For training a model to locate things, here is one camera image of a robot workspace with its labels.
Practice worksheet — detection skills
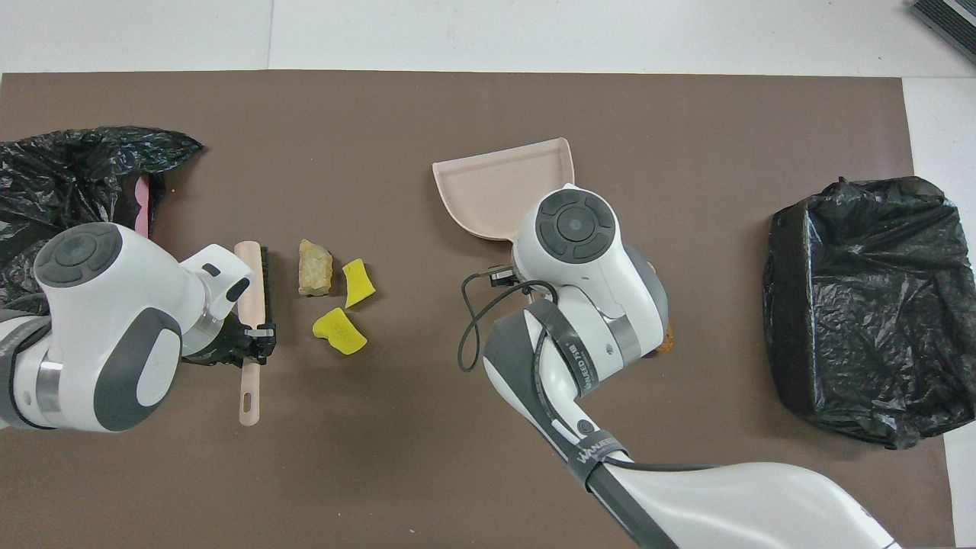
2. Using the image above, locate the beige hand brush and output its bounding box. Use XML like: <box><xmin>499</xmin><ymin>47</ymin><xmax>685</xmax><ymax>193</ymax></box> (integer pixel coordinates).
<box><xmin>234</xmin><ymin>241</ymin><xmax>271</xmax><ymax>427</ymax></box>

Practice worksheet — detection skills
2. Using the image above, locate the bin lined with black bag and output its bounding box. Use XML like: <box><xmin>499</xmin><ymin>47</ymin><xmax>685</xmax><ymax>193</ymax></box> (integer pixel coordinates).
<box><xmin>762</xmin><ymin>177</ymin><xmax>976</xmax><ymax>451</ymax></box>

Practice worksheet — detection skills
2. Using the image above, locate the yellow sponge piece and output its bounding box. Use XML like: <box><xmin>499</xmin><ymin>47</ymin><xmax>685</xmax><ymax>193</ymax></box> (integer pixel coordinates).
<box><xmin>312</xmin><ymin>307</ymin><xmax>368</xmax><ymax>356</ymax></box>
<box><xmin>341</xmin><ymin>258</ymin><xmax>377</xmax><ymax>310</ymax></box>

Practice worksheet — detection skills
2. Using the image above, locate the grey ribbed device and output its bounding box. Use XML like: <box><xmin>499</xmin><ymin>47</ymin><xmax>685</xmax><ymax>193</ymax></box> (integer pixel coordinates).
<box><xmin>911</xmin><ymin>0</ymin><xmax>976</xmax><ymax>66</ymax></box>

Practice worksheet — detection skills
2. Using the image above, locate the pale sponge chunk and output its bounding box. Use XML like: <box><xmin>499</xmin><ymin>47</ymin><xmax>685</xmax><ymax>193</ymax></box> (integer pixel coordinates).
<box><xmin>297</xmin><ymin>239</ymin><xmax>334</xmax><ymax>297</ymax></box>

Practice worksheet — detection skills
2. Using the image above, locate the pink bin with black bag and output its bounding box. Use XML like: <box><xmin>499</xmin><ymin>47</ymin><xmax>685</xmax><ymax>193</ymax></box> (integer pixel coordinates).
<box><xmin>0</xmin><ymin>127</ymin><xmax>205</xmax><ymax>315</ymax></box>

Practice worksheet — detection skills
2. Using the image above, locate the beige plastic dustpan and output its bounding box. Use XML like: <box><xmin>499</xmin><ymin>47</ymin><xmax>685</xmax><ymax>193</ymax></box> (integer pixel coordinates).
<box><xmin>432</xmin><ymin>137</ymin><xmax>575</xmax><ymax>242</ymax></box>

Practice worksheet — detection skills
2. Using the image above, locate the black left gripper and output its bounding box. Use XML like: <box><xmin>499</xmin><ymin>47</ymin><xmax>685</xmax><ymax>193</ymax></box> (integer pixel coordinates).
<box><xmin>181</xmin><ymin>316</ymin><xmax>278</xmax><ymax>367</ymax></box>

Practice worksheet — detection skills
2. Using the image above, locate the brown table mat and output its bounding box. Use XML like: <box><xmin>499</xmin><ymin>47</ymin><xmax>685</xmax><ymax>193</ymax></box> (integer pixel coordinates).
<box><xmin>0</xmin><ymin>71</ymin><xmax>955</xmax><ymax>549</ymax></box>

